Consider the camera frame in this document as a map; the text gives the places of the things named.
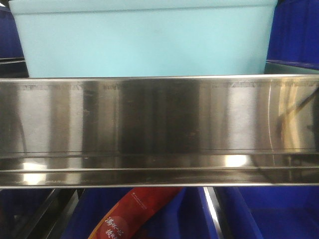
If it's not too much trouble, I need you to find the light blue plastic bin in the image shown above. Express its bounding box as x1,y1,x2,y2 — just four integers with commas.
9,0,277,78

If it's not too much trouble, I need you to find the dark blue storage bin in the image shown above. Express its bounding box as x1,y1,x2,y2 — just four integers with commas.
61,187,217,239

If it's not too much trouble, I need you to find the dark blue right bin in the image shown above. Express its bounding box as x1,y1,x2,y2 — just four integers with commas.
216,186,319,239

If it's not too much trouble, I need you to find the dark blue upper-right bin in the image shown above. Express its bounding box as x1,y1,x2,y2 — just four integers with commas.
267,0,319,70

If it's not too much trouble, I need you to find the dark blue upper-left bin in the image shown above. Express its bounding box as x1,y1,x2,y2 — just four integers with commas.
0,4,23,58

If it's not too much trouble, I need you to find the red snack package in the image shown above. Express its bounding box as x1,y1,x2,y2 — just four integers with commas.
88,187,182,239

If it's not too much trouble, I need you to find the stainless steel shelf rail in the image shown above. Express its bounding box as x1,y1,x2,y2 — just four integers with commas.
0,74,319,188

